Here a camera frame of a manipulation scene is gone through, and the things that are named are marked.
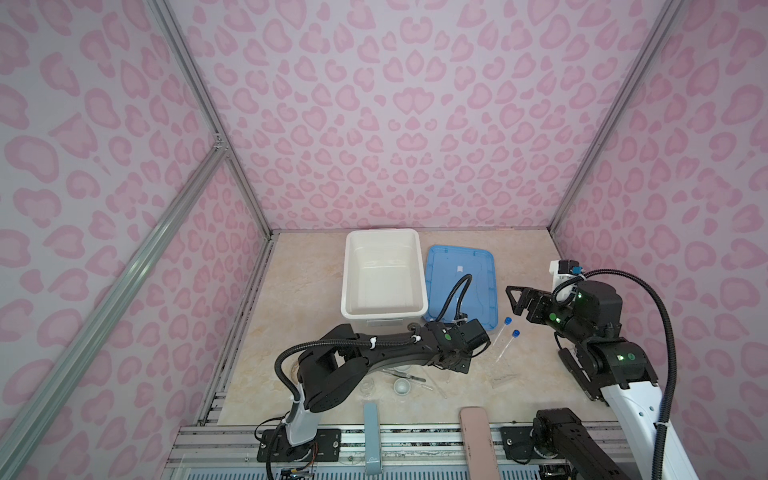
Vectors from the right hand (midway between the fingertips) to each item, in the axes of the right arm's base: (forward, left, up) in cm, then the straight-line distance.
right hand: (522, 289), depth 70 cm
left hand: (-8, +11, -22) cm, 26 cm away
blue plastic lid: (+27, +12, -28) cm, 41 cm away
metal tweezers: (-11, +27, -27) cm, 40 cm away
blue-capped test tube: (-2, 0, -13) cm, 13 cm away
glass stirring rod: (-14, +18, -27) cm, 36 cm away
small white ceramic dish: (-14, +28, -27) cm, 41 cm away
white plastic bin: (+17, +35, -26) cm, 47 cm away
